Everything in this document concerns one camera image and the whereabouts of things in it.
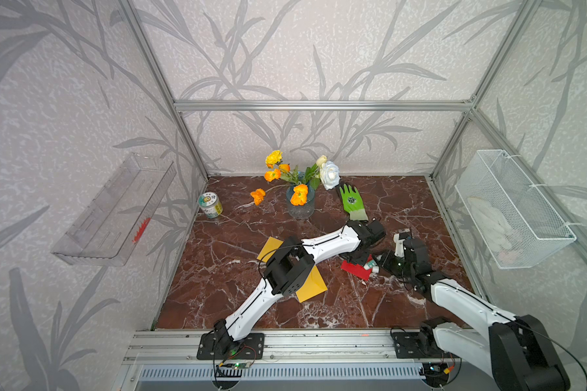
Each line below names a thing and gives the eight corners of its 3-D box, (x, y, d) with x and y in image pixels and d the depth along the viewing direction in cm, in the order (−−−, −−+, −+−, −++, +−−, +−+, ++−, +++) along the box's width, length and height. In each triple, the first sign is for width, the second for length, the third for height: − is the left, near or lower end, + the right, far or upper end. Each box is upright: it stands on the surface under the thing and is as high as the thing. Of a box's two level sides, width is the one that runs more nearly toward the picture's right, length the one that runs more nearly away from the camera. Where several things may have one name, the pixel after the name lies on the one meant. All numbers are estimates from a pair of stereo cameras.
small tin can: (202, 218, 107) (194, 206, 100) (207, 204, 112) (200, 191, 105) (220, 218, 107) (214, 206, 100) (224, 204, 112) (218, 191, 105)
